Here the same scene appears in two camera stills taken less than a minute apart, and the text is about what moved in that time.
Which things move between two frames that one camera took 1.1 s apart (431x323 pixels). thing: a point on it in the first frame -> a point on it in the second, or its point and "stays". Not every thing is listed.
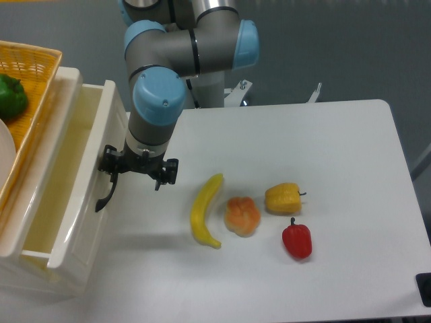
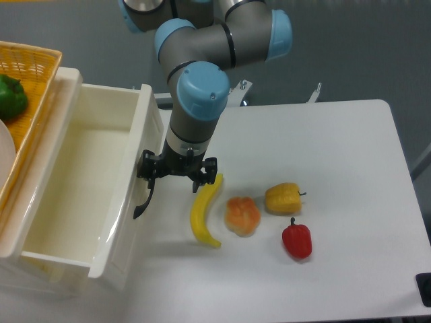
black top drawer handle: x=101 y=202 -> x=140 y=208
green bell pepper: x=13 y=97 stays
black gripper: x=112 y=161 -> x=172 y=163
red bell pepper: x=297 y=239 stays
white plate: x=7 y=153 stays
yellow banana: x=201 y=200 stays
